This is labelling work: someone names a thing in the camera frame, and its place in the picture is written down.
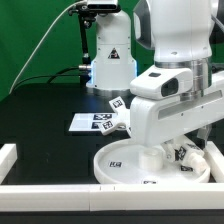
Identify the white cross-shaped table base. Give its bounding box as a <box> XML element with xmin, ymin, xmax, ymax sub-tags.
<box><xmin>99</xmin><ymin>97</ymin><xmax>131</xmax><ymax>135</ymax></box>

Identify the white round table top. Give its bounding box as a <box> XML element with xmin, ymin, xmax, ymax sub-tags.
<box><xmin>93</xmin><ymin>139</ymin><xmax>205</xmax><ymax>184</ymax></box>

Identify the black cable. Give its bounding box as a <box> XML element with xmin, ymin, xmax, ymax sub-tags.
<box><xmin>13</xmin><ymin>66</ymin><xmax>83</xmax><ymax>88</ymax></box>

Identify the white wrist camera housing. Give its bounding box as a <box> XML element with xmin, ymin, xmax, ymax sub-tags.
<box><xmin>130</xmin><ymin>66</ymin><xmax>193</xmax><ymax>100</ymax></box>

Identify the white fence bar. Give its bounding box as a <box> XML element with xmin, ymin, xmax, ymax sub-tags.
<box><xmin>0</xmin><ymin>144</ymin><xmax>17</xmax><ymax>185</ymax></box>
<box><xmin>0</xmin><ymin>183</ymin><xmax>224</xmax><ymax>212</ymax></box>
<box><xmin>202</xmin><ymin>141</ymin><xmax>224</xmax><ymax>183</ymax></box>

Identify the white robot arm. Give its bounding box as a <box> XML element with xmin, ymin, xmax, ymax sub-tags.
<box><xmin>99</xmin><ymin>0</ymin><xmax>224</xmax><ymax>147</ymax></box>

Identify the white right fence bar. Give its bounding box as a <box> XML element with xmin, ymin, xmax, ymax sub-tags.
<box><xmin>202</xmin><ymin>141</ymin><xmax>224</xmax><ymax>183</ymax></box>

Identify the white left fence bar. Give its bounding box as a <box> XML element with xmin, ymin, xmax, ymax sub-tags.
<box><xmin>0</xmin><ymin>144</ymin><xmax>17</xmax><ymax>185</ymax></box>

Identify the white cable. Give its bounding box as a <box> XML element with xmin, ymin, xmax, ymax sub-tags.
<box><xmin>8</xmin><ymin>1</ymin><xmax>88</xmax><ymax>95</ymax></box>

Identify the black camera stand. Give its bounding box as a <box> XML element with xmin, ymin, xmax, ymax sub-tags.
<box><xmin>68</xmin><ymin>0</ymin><xmax>121</xmax><ymax>86</ymax></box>

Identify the white front fence bar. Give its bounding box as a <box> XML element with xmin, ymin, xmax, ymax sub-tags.
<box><xmin>0</xmin><ymin>183</ymin><xmax>224</xmax><ymax>212</ymax></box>

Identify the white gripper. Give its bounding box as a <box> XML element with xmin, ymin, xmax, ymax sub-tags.
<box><xmin>130</xmin><ymin>71</ymin><xmax>224</xmax><ymax>160</ymax></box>

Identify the white marker sheet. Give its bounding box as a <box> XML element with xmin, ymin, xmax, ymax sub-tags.
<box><xmin>69</xmin><ymin>113</ymin><xmax>116</xmax><ymax>132</ymax></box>

